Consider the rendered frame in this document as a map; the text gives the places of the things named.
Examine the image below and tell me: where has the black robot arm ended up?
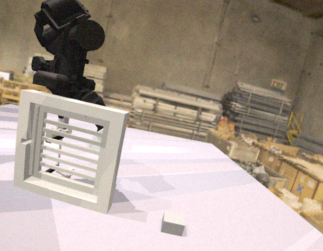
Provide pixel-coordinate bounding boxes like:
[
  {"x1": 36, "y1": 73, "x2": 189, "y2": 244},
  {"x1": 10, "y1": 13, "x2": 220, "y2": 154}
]
[{"x1": 31, "y1": 0, "x2": 106, "y2": 106}]

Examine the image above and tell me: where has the small white cube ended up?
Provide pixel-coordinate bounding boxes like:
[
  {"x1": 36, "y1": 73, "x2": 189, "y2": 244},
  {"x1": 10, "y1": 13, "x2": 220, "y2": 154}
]
[{"x1": 161, "y1": 211, "x2": 185, "y2": 236}]

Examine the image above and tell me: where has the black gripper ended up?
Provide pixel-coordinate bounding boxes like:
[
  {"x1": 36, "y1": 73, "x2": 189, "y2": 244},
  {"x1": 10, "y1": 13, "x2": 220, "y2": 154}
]
[{"x1": 33, "y1": 49, "x2": 96, "y2": 100}]

